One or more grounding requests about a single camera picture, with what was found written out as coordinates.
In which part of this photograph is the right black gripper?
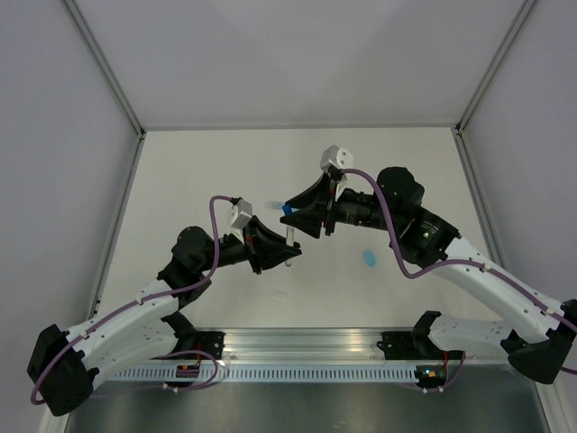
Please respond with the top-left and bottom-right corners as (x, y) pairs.
(279, 171), (400, 240)

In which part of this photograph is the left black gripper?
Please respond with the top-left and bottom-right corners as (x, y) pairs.
(197, 216), (302, 275)

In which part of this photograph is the dark blue marker cap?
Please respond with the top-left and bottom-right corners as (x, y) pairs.
(281, 204), (292, 216)

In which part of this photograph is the white whiteboard marker pen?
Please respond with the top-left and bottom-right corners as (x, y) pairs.
(285, 226), (295, 268)

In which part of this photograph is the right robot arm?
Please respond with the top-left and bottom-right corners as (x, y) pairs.
(280, 167), (576, 384)

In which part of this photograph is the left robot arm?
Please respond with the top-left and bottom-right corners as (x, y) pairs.
(26, 216), (302, 417)

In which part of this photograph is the light blue highlighter pen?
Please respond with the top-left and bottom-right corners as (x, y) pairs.
(267, 201), (284, 210)

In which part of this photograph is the light blue highlighter cap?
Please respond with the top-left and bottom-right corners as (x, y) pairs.
(362, 249), (377, 268)

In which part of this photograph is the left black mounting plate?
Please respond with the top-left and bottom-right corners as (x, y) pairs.
(172, 330), (225, 360)

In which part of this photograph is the black mounting plate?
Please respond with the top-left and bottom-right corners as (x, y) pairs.
(376, 330), (463, 361)
(172, 330), (225, 360)

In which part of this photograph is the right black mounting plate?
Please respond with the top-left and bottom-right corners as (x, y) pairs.
(376, 330), (463, 361)

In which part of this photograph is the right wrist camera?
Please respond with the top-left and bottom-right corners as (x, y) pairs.
(319, 145), (354, 172)

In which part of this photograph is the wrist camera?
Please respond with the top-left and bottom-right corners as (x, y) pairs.
(319, 145), (354, 172)
(228, 198), (253, 239)

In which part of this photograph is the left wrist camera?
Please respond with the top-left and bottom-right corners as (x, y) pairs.
(228, 198), (253, 239)

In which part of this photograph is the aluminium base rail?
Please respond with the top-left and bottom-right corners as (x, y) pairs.
(148, 327), (519, 364)

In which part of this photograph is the white slotted cable duct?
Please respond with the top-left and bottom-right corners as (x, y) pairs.
(107, 364), (447, 384)

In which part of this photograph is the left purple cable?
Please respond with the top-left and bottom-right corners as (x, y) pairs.
(29, 194), (240, 407)

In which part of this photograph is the left aluminium frame post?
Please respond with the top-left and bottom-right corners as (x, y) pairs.
(60, 0), (146, 139)

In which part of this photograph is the aluminium frame post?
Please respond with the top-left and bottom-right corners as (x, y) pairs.
(453, 0), (539, 136)
(60, 0), (146, 139)

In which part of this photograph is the right aluminium frame post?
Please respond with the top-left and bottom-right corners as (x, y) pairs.
(453, 0), (539, 136)

